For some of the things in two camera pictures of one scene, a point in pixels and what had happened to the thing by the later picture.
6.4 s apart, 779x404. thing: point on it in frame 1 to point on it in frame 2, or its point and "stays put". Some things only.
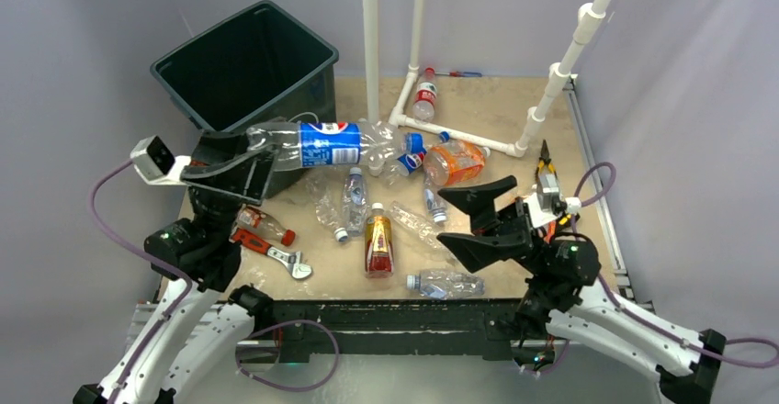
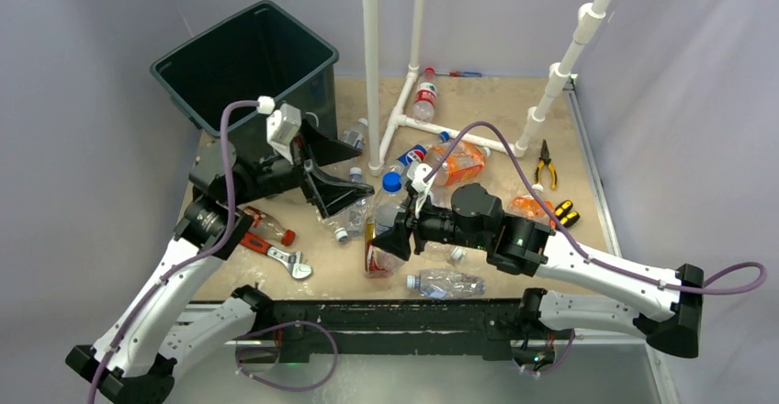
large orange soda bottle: [452, 162] stays put
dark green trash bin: [259, 67] stays put
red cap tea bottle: [258, 222] stays put
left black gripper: [246, 176] to [331, 195]
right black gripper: [511, 234] to [397, 240]
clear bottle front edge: [445, 285] stays put
